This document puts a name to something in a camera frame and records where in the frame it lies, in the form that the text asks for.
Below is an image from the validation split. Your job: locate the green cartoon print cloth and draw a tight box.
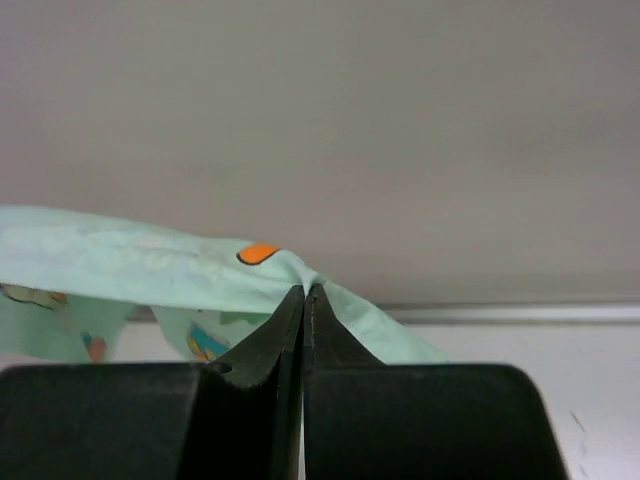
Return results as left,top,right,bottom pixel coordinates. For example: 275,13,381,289
1,206,443,364

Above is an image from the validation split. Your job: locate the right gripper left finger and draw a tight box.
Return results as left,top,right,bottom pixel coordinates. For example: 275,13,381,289
1,286,305,479

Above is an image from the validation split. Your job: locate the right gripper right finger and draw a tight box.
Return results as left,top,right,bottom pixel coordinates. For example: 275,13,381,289
303,285,568,480

